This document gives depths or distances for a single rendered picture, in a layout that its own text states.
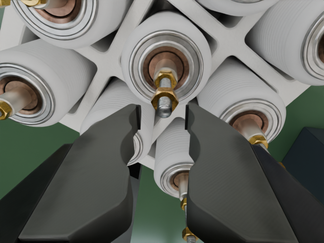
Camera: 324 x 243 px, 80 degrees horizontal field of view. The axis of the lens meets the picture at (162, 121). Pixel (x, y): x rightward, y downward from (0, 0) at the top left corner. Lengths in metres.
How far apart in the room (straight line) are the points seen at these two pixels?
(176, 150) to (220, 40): 0.16
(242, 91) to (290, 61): 0.05
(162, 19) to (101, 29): 0.06
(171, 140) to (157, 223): 0.63
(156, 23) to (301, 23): 0.13
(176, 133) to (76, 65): 0.17
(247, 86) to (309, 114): 0.41
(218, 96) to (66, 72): 0.18
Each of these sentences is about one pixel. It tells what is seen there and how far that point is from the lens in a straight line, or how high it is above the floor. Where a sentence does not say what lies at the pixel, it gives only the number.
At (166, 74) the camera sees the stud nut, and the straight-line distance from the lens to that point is 0.17.
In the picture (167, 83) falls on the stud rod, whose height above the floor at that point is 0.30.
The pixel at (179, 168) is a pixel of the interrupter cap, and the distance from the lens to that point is 0.28.
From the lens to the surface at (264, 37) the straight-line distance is 0.28.
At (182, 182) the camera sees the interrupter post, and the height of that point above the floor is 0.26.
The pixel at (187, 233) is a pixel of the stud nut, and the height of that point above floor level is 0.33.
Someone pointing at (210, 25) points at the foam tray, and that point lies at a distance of 0.27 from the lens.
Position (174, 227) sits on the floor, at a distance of 0.92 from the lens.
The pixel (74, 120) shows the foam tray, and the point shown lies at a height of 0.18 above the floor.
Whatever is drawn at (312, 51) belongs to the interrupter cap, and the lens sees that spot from 0.24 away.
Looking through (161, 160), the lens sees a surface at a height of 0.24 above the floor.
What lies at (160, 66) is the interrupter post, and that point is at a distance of 0.18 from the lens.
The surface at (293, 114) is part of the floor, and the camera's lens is 0.61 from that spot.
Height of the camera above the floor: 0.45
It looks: 58 degrees down
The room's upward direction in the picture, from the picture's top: 177 degrees counter-clockwise
